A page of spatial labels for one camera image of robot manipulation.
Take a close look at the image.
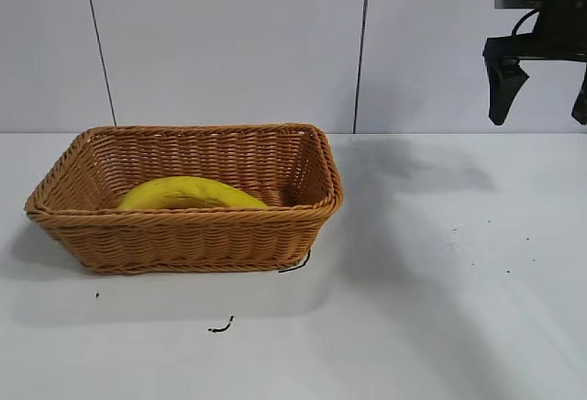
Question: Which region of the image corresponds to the brown woven wicker basket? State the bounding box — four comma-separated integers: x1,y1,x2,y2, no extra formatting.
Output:
24,121,345,276

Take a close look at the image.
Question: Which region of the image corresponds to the yellow banana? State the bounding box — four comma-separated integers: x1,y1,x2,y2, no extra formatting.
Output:
117,175,272,212

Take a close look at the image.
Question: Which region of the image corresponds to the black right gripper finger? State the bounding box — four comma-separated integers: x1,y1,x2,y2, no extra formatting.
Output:
486,58,531,127
570,91,587,126

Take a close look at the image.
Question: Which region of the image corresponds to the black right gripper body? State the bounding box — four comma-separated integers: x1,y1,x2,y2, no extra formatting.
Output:
482,0,587,64

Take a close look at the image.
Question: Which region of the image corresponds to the black camera cable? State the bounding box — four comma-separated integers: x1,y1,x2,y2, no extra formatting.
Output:
510,7,540,38

